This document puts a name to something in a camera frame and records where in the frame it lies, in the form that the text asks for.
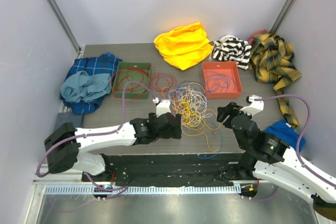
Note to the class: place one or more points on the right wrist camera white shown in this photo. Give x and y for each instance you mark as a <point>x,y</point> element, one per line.
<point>254,105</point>

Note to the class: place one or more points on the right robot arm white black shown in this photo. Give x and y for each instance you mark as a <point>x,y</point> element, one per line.
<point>269,158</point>

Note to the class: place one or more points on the green plastic tray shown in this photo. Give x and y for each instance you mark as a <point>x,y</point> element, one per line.
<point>131,77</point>

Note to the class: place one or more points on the pink cloth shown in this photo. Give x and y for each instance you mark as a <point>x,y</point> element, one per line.
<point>254,35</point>

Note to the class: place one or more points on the yellow black plaid cloth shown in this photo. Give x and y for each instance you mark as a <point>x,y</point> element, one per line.
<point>271,60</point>

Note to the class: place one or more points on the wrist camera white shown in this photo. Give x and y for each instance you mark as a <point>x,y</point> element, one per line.
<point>161,106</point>
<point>254,105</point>

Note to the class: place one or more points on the blue plaid cloth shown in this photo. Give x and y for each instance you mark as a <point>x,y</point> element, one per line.
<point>105,63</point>

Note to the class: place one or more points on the black white striped cloth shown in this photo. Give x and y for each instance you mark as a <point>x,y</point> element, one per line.
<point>231,48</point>

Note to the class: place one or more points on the orange-red plastic tray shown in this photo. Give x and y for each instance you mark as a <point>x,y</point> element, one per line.
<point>221,80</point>

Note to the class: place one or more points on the light blue cloth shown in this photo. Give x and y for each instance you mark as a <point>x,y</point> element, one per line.
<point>81,87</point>

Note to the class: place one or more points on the white slotted cable duct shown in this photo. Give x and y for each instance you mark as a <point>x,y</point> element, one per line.
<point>91,189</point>

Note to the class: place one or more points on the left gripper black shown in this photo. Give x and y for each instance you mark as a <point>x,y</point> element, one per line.
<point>175,131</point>

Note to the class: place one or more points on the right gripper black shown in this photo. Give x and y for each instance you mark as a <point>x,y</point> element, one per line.
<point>229,109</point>

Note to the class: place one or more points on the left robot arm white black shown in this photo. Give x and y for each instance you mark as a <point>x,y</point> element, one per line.
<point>71,148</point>

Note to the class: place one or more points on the grey folded cloth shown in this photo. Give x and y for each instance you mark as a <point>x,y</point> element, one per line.
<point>68,117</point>

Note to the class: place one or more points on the bright blue cloth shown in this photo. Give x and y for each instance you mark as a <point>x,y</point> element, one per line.
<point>284,131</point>

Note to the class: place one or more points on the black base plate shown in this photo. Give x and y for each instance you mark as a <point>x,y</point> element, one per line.
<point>176,170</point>

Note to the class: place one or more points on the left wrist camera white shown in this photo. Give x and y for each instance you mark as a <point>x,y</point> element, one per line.
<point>161,106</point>

